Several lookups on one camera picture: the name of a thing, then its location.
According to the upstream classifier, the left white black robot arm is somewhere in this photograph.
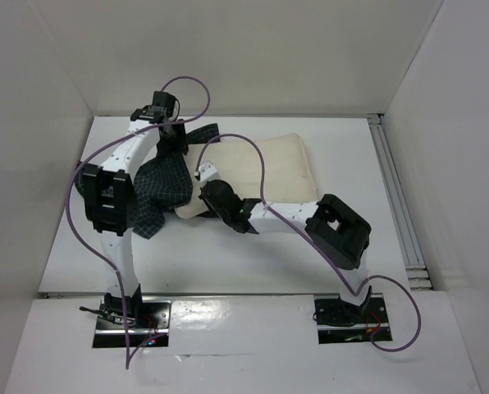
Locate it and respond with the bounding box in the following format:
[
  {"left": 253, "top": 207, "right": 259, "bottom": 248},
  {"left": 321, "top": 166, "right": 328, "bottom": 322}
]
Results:
[{"left": 82, "top": 91, "right": 188, "bottom": 328}]

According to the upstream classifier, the cream white pillow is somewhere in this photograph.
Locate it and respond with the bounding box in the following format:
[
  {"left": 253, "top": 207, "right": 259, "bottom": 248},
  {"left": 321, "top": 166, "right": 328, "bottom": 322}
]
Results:
[{"left": 173, "top": 131, "right": 318, "bottom": 220}]

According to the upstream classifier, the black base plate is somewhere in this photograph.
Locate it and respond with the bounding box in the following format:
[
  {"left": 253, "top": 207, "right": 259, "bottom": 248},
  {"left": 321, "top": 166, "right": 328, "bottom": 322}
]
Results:
[
  {"left": 79, "top": 300, "right": 171, "bottom": 349},
  {"left": 312, "top": 294, "right": 393, "bottom": 345}
]

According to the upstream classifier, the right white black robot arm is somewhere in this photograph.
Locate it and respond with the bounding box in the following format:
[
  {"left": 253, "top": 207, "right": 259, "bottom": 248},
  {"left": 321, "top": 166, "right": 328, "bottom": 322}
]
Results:
[{"left": 199, "top": 180, "right": 372, "bottom": 322}]

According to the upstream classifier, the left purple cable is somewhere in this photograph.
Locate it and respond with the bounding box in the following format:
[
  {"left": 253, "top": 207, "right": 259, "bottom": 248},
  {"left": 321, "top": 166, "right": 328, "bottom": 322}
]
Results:
[{"left": 65, "top": 76, "right": 211, "bottom": 370}]

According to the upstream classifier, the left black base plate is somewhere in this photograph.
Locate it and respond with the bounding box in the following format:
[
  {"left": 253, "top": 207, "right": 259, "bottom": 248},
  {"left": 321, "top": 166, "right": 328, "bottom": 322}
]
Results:
[{"left": 79, "top": 300, "right": 171, "bottom": 349}]

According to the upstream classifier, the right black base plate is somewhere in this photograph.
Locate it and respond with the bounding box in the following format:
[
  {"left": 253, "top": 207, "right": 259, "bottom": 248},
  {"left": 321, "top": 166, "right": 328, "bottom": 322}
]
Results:
[{"left": 312, "top": 294, "right": 393, "bottom": 345}]

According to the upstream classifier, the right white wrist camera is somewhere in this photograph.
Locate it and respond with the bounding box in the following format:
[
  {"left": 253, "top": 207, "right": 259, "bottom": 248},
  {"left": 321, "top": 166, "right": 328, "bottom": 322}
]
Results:
[{"left": 194, "top": 161, "right": 220, "bottom": 183}]

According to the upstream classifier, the dark blue checkered pillowcase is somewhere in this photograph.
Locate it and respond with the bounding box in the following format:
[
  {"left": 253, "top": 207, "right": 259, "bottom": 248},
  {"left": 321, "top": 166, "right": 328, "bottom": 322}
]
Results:
[{"left": 75, "top": 122, "right": 222, "bottom": 240}]

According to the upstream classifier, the purple cable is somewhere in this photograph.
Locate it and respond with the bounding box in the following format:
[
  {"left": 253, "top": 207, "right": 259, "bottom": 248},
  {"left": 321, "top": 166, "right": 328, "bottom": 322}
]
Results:
[
  {"left": 65, "top": 76, "right": 211, "bottom": 370},
  {"left": 195, "top": 132, "right": 423, "bottom": 353}
]

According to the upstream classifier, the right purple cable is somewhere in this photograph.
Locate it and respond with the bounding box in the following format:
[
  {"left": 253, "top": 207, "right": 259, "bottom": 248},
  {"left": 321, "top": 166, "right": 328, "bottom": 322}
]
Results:
[{"left": 195, "top": 132, "right": 423, "bottom": 353}]

